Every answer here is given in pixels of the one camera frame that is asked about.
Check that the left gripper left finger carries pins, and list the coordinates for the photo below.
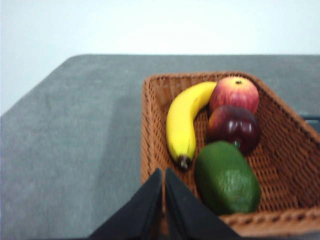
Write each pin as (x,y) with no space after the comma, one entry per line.
(140,215)

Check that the green avocado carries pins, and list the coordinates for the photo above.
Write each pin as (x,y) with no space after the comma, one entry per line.
(227,180)

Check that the brown wicker basket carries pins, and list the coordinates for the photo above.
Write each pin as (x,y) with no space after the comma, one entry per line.
(280,155)

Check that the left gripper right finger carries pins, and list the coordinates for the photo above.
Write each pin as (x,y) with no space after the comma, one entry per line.
(190,217)

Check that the dark red apple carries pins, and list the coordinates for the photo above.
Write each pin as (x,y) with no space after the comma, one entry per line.
(232,127)

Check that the black rectangular tray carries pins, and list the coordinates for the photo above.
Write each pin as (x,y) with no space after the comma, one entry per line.
(312,121)

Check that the yellow banana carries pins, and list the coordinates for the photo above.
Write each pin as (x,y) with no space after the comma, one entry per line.
(181,125)

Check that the red and yellow apple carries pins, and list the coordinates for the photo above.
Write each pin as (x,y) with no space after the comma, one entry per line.
(235,95)

